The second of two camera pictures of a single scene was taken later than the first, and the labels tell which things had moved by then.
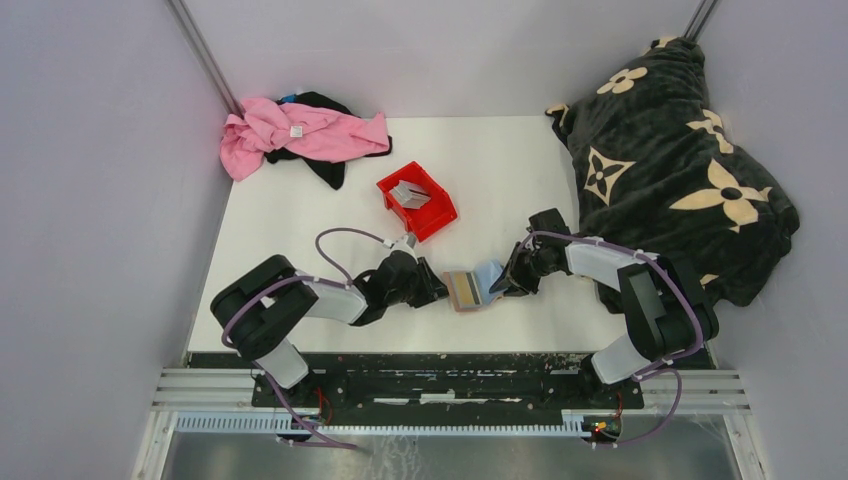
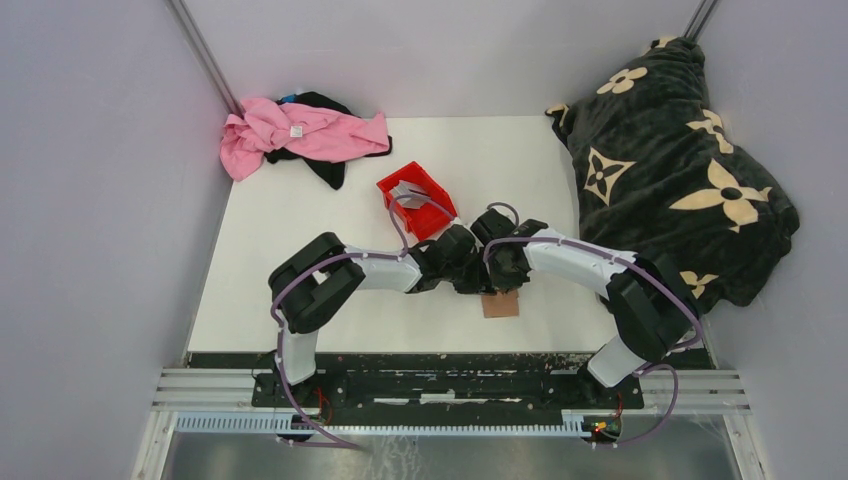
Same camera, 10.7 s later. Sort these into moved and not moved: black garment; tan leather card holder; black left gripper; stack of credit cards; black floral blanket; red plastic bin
Moved: black left gripper; tan leather card holder
Not moved: stack of credit cards; red plastic bin; black garment; black floral blanket
